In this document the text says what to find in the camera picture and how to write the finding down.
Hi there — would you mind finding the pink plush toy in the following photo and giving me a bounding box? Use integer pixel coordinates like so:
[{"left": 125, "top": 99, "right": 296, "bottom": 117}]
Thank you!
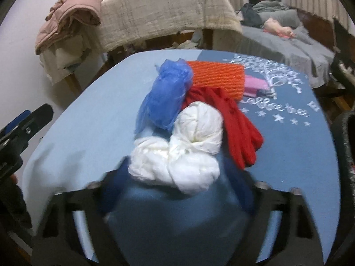
[{"left": 263, "top": 18, "right": 296, "bottom": 39}]

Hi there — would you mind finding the pink puffer jacket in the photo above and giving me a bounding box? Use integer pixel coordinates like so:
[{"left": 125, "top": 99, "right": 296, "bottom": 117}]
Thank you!
[{"left": 35, "top": 0, "right": 107, "bottom": 54}]

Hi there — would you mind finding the orange knitted mat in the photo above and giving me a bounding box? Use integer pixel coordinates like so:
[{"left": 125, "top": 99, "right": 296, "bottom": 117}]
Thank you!
[{"left": 186, "top": 60, "right": 246, "bottom": 100}]

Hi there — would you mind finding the bed with grey sheet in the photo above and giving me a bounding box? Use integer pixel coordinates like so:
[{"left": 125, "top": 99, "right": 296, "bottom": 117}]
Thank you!
[{"left": 239, "top": 3, "right": 337, "bottom": 89}]

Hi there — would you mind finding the beige blanket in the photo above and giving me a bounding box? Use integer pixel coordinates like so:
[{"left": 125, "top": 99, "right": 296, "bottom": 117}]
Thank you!
[{"left": 98, "top": 0, "right": 243, "bottom": 52}]

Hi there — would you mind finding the black lined trash bin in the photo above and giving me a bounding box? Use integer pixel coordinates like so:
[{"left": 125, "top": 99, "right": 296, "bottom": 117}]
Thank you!
[{"left": 331, "top": 111, "right": 355, "bottom": 228}]

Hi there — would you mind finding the blue plastic bag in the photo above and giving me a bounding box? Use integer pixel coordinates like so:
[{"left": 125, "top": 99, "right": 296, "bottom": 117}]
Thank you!
[{"left": 134, "top": 59, "right": 194, "bottom": 134}]

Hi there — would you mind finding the white tissue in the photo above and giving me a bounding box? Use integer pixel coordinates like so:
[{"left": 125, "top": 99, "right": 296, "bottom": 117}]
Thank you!
[{"left": 128, "top": 101, "right": 224, "bottom": 194}]

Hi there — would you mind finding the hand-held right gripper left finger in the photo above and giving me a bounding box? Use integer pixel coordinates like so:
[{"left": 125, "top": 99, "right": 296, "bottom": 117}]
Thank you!
[{"left": 32, "top": 155, "right": 134, "bottom": 266}]

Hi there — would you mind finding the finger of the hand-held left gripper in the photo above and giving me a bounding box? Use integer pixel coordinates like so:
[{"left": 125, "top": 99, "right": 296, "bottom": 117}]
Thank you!
[
  {"left": 0, "top": 109, "right": 31, "bottom": 137},
  {"left": 8, "top": 103, "right": 54, "bottom": 146}
]

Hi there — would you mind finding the black office chair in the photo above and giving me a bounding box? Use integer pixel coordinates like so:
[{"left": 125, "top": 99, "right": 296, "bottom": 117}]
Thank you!
[{"left": 330, "top": 18, "right": 355, "bottom": 89}]

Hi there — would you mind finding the grey duvet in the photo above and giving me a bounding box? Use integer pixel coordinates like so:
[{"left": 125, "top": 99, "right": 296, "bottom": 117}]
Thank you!
[{"left": 252, "top": 0, "right": 301, "bottom": 28}]

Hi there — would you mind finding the dark grey garment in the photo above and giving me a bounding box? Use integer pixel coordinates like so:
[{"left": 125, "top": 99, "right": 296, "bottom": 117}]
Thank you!
[{"left": 240, "top": 3, "right": 264, "bottom": 28}]

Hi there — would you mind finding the red cloth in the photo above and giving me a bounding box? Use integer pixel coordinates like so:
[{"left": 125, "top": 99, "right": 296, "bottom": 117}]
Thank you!
[{"left": 181, "top": 86, "right": 263, "bottom": 169}]

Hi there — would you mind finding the pink small pouch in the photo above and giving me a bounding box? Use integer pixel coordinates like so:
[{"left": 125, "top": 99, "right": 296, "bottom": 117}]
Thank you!
[{"left": 244, "top": 75, "right": 278, "bottom": 99}]

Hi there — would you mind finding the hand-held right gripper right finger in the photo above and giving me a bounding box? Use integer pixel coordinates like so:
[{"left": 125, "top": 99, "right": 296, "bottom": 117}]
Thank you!
[{"left": 220, "top": 155, "right": 325, "bottom": 266}]

